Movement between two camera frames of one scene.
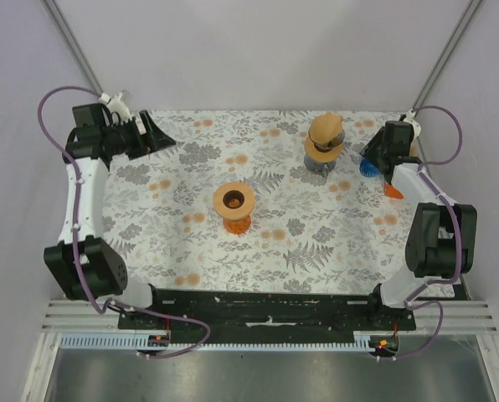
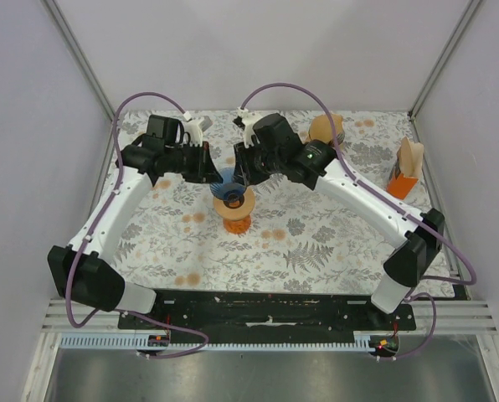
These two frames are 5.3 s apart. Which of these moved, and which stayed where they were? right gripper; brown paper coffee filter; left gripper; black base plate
Moved: left gripper; right gripper
Stayed: brown paper coffee filter; black base plate
